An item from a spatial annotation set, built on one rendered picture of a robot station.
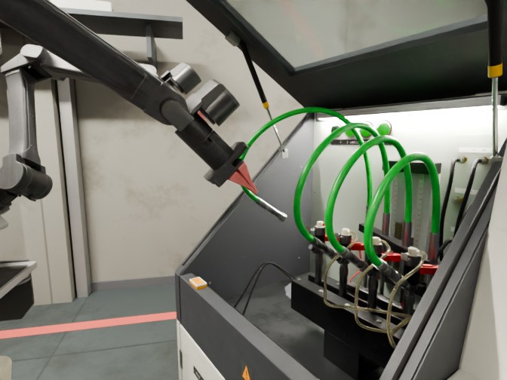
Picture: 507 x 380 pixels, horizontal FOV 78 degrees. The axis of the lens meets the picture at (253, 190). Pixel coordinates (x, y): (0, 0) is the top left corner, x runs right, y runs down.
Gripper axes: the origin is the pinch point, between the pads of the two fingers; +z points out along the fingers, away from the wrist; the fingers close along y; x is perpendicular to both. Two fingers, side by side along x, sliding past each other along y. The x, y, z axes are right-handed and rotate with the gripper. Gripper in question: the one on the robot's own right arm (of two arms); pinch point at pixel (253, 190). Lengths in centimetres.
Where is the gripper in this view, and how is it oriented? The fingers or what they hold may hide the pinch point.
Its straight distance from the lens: 66.3
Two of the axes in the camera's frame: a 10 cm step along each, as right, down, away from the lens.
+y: 6.7, -7.3, 1.2
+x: -3.2, -1.5, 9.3
